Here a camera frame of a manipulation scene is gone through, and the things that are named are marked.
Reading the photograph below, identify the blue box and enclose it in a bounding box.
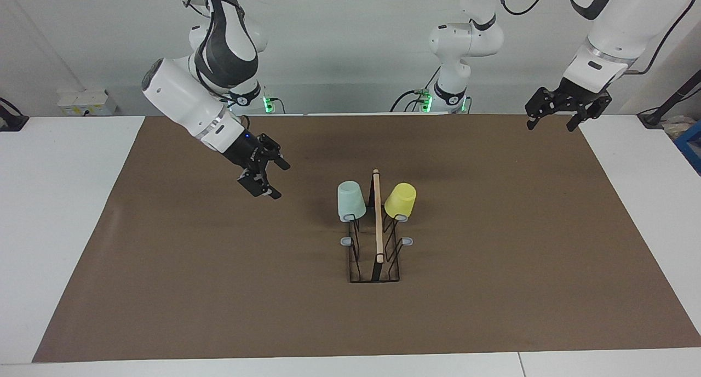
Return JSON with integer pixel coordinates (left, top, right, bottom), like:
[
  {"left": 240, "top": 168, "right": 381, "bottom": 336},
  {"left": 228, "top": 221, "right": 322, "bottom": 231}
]
[{"left": 675, "top": 119, "right": 701, "bottom": 175}]

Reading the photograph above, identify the white crumpled bag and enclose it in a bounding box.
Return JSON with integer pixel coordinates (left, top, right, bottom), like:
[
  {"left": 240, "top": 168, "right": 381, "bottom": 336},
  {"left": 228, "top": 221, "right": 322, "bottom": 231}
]
[{"left": 662, "top": 116, "right": 694, "bottom": 140}]

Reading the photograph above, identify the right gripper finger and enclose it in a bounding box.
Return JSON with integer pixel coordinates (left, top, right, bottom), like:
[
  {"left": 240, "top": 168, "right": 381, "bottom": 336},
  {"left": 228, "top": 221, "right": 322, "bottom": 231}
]
[
  {"left": 257, "top": 134, "right": 291, "bottom": 171},
  {"left": 237, "top": 168, "right": 283, "bottom": 200}
]

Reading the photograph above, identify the yellow plastic cup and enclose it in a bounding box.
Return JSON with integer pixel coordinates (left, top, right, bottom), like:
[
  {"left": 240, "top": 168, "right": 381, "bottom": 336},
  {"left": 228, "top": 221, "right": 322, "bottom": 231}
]
[{"left": 384, "top": 183, "right": 417, "bottom": 222}]

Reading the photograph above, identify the pale green plastic cup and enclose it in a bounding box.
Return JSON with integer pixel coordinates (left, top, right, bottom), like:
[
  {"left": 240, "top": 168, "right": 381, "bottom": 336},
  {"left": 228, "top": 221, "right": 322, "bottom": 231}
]
[{"left": 337, "top": 181, "right": 367, "bottom": 223}]

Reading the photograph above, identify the white power strip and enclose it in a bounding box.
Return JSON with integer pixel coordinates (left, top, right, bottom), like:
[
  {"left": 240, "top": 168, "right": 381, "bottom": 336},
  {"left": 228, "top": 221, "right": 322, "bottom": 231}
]
[{"left": 56, "top": 88, "right": 117, "bottom": 116}]

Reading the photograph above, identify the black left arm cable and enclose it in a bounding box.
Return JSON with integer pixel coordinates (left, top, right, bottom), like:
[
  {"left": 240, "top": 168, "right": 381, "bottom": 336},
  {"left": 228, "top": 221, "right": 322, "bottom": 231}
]
[{"left": 496, "top": 0, "right": 696, "bottom": 75}]

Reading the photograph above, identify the black stand pole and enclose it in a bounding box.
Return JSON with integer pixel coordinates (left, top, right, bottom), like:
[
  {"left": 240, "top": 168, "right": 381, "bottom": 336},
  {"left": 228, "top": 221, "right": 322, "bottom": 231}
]
[{"left": 637, "top": 69, "right": 701, "bottom": 129}]

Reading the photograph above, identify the black wire cup rack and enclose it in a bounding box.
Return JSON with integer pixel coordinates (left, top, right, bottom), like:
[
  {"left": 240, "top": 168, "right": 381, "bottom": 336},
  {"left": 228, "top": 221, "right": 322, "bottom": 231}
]
[{"left": 340, "top": 169, "right": 414, "bottom": 283}]

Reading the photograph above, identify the brown table mat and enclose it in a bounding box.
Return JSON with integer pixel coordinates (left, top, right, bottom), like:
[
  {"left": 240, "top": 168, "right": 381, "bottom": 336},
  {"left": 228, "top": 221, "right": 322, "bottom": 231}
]
[{"left": 32, "top": 114, "right": 701, "bottom": 363}]

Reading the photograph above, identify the black base cable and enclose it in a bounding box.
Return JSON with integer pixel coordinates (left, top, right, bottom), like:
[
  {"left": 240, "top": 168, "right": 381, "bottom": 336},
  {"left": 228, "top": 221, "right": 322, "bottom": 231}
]
[{"left": 390, "top": 67, "right": 441, "bottom": 113}]

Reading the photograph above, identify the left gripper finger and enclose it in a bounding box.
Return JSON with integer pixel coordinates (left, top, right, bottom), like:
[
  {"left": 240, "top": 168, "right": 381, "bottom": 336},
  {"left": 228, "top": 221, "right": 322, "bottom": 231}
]
[
  {"left": 567, "top": 92, "right": 612, "bottom": 132},
  {"left": 525, "top": 88, "right": 565, "bottom": 130}
]

